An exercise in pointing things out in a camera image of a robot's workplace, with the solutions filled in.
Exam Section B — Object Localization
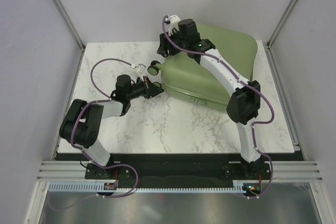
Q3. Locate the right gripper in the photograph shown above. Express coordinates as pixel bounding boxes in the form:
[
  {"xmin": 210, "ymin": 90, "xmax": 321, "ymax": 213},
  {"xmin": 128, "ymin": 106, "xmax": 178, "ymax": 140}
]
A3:
[{"xmin": 157, "ymin": 27, "xmax": 188, "ymax": 58}]

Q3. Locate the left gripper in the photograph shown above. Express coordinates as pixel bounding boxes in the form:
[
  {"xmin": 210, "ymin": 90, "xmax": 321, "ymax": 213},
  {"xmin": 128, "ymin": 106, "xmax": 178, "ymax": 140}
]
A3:
[{"xmin": 127, "ymin": 76, "xmax": 164, "ymax": 101}]

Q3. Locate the green suitcase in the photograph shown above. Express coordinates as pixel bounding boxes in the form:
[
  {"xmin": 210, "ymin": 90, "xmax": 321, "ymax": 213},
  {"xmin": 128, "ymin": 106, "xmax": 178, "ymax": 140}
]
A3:
[{"xmin": 159, "ymin": 23, "xmax": 258, "ymax": 111}]

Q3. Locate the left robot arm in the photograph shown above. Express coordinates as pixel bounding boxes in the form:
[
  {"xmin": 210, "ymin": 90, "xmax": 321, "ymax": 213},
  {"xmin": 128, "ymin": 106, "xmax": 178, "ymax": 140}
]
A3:
[{"xmin": 59, "ymin": 74, "xmax": 164, "ymax": 179}]

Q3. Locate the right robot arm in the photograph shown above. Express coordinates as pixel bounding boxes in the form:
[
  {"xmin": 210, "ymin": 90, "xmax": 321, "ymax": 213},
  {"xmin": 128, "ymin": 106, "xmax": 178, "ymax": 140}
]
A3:
[{"xmin": 157, "ymin": 15, "xmax": 264, "ymax": 179}]

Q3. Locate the green suitcase wheel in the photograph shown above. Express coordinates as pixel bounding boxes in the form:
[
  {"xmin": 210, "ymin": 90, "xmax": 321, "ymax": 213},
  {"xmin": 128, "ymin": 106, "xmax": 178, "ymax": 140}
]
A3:
[
  {"xmin": 147, "ymin": 60, "xmax": 161, "ymax": 76},
  {"xmin": 153, "ymin": 82, "xmax": 162, "ymax": 88}
]

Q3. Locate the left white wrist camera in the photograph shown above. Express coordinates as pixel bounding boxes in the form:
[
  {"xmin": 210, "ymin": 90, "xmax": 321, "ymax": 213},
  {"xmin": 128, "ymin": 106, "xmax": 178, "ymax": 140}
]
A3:
[{"xmin": 131, "ymin": 63, "xmax": 146, "ymax": 81}]

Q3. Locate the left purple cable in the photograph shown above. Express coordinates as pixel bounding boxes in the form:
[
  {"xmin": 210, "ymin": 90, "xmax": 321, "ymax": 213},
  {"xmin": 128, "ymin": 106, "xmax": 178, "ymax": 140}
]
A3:
[{"xmin": 70, "ymin": 58, "xmax": 139, "ymax": 200}]

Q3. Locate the purple cable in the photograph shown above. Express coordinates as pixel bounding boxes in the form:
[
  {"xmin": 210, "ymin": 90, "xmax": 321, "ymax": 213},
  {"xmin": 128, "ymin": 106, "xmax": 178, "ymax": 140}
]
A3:
[
  {"xmin": 160, "ymin": 15, "xmax": 276, "ymax": 200},
  {"xmin": 70, "ymin": 58, "xmax": 139, "ymax": 200}
]

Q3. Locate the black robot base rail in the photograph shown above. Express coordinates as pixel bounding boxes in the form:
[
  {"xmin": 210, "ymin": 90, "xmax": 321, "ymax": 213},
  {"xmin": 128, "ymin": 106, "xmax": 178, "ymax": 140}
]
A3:
[{"xmin": 85, "ymin": 154, "xmax": 271, "ymax": 189}]

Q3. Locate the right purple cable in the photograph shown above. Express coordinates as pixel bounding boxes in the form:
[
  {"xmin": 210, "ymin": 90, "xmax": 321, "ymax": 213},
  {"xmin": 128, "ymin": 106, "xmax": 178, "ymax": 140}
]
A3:
[{"xmin": 160, "ymin": 15, "xmax": 276, "ymax": 200}]

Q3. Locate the left aluminium frame post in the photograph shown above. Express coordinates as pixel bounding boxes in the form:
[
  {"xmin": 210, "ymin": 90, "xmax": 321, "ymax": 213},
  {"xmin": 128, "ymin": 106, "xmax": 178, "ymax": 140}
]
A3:
[{"xmin": 52, "ymin": 0, "xmax": 86, "ymax": 52}]

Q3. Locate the aluminium frame post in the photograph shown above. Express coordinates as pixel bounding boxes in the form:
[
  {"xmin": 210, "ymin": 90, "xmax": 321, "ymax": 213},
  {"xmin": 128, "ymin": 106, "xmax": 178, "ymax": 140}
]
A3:
[
  {"xmin": 266, "ymin": 0, "xmax": 300, "ymax": 49},
  {"xmin": 52, "ymin": 0, "xmax": 86, "ymax": 52}
]

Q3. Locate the right aluminium frame post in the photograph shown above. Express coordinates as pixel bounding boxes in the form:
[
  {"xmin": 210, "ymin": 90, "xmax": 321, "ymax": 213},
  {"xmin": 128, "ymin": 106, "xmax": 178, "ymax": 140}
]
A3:
[{"xmin": 266, "ymin": 0, "xmax": 300, "ymax": 49}]

